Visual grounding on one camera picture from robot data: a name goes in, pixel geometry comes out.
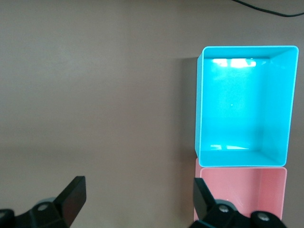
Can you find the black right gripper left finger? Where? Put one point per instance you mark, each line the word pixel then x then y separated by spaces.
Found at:
pixel 69 204

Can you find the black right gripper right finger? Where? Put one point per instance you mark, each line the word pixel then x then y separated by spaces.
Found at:
pixel 204 204

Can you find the pink plastic bin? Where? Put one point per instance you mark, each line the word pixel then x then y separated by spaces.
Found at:
pixel 237 185

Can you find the blue plastic bin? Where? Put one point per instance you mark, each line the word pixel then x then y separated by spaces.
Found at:
pixel 237 107

